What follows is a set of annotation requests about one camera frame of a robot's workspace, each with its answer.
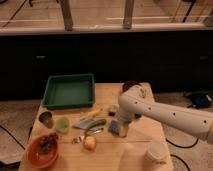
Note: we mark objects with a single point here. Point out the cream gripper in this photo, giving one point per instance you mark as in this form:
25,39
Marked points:
123,129

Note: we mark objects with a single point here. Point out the blue device on floor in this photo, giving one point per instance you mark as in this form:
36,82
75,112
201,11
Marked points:
200,100

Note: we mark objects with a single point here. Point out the metal cup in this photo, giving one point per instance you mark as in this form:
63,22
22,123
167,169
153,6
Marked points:
46,119

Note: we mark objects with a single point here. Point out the blue sponge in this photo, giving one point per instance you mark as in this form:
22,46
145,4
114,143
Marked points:
113,127

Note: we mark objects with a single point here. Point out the light green cup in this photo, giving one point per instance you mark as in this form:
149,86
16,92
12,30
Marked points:
62,125

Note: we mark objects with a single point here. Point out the dark red bowl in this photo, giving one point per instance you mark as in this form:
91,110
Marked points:
128,84

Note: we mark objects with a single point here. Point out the yellow handled tool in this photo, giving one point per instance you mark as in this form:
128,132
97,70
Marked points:
90,114

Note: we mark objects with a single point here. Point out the green cucumber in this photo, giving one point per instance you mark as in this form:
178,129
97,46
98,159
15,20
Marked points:
94,124

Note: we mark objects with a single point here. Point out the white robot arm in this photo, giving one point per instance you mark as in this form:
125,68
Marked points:
197,123

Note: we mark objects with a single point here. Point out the green plastic tray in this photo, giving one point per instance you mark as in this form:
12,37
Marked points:
69,91

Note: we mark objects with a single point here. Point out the metal peeler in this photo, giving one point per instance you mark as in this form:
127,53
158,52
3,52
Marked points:
82,137

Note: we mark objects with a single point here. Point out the yellow apple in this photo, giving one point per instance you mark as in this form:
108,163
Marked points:
89,143

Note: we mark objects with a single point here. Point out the grey cloth piece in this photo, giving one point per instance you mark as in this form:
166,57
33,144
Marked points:
83,123

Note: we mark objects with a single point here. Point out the orange bowl with food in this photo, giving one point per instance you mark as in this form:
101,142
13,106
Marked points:
42,152

